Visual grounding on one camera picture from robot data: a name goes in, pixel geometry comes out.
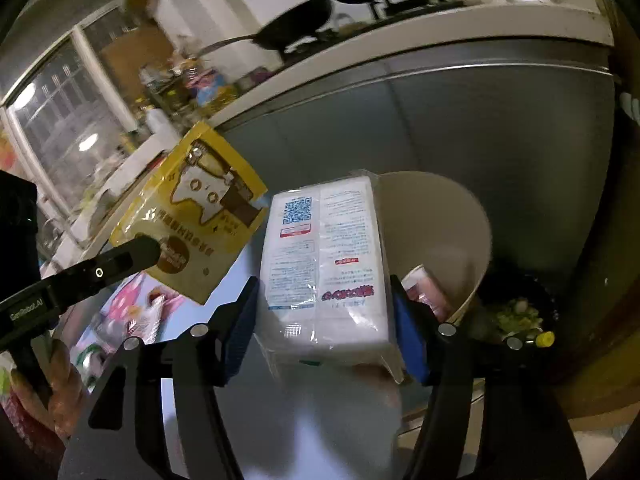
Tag beige round trash bin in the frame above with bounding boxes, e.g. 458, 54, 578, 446
376, 171, 492, 324

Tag white tissue pack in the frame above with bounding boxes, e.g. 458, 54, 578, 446
255, 170, 404, 382

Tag grey cabinet fronts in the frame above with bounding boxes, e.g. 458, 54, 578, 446
217, 39, 614, 269

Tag blue cartoon pig tablecloth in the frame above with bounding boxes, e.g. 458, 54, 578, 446
60, 261, 409, 479

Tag black frying pan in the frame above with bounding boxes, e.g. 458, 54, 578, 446
198, 0, 333, 56

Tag gas stove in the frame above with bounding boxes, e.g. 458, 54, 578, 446
278, 0, 466, 63

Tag barred kitchen window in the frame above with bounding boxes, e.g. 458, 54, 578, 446
9, 32, 150, 216

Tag cooking oil bottle blue label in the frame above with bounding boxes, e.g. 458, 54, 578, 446
195, 70, 238, 114

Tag white plastic jug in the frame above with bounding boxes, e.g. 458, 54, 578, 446
145, 107, 182, 146

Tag person's left hand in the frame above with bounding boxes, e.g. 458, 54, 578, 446
8, 336, 91, 443

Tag yellow cartoon snack pouch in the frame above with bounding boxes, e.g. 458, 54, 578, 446
110, 122, 267, 304

